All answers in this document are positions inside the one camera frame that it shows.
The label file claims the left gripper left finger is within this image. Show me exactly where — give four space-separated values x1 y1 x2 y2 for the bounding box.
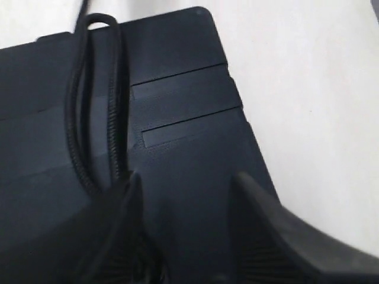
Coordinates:
17 172 166 283

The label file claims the black braided rope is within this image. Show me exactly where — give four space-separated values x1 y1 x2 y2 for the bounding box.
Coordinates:
66 0 131 196

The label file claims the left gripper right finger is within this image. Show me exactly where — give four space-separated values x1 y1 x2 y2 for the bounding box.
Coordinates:
229 172 378 283

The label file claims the black plastic carrying case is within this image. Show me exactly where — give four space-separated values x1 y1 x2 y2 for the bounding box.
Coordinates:
1 7 275 283

